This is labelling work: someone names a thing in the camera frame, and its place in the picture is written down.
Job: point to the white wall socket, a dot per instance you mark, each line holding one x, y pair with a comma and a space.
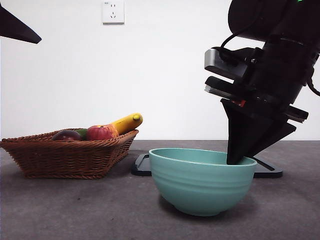
113, 12

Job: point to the brown wicker basket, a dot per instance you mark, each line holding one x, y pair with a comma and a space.
62, 160

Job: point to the yellow banana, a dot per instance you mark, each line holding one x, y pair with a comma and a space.
126, 123

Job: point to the teal ribbed bowl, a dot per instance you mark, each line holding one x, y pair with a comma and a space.
200, 190

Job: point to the dark red plum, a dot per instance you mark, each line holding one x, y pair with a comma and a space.
66, 136

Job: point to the red apple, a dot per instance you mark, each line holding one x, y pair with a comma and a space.
98, 133

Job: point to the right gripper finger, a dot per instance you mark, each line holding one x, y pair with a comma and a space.
247, 132
280, 136

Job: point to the green fruit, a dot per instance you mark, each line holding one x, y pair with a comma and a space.
82, 132

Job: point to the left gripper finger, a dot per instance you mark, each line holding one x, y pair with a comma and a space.
15, 27

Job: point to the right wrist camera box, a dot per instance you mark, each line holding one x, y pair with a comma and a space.
212, 60

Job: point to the black rectangular tray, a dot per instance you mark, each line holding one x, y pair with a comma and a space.
140, 171

